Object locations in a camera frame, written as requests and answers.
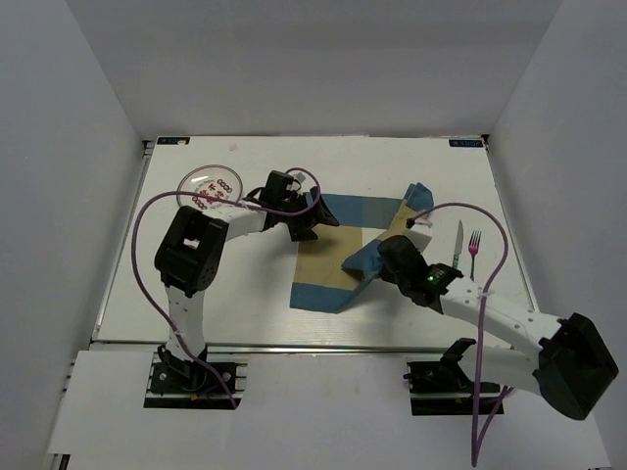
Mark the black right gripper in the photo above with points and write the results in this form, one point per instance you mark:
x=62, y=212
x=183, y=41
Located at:
x=385, y=273

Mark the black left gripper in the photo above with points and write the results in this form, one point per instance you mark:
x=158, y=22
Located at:
x=301, y=230

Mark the blue tan white placemat cloth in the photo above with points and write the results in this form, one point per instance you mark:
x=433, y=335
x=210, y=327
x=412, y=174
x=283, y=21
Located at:
x=332, y=271

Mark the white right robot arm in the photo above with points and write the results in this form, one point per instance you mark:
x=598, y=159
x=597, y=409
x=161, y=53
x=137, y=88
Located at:
x=563, y=360

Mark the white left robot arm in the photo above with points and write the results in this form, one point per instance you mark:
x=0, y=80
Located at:
x=189, y=256

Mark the pink iridescent fork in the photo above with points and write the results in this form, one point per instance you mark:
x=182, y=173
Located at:
x=473, y=249

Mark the white plate with red print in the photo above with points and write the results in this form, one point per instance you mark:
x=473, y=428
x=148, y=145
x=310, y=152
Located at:
x=208, y=183

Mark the blue label sticker right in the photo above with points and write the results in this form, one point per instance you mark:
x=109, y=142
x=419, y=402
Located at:
x=466, y=143

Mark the blue label sticker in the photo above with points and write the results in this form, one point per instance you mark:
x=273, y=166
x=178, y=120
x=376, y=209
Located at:
x=466, y=143
x=173, y=140

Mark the blue label sticker left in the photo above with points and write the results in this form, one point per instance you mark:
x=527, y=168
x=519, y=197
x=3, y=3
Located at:
x=173, y=140

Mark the teal handled knife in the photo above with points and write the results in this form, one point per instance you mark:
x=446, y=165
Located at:
x=458, y=245

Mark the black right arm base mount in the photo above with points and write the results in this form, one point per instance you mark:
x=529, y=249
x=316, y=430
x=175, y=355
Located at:
x=440, y=387

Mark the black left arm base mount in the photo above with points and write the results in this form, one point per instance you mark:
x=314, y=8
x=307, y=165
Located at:
x=184, y=384

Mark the aluminium table frame rail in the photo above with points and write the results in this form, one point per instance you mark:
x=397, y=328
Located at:
x=248, y=304

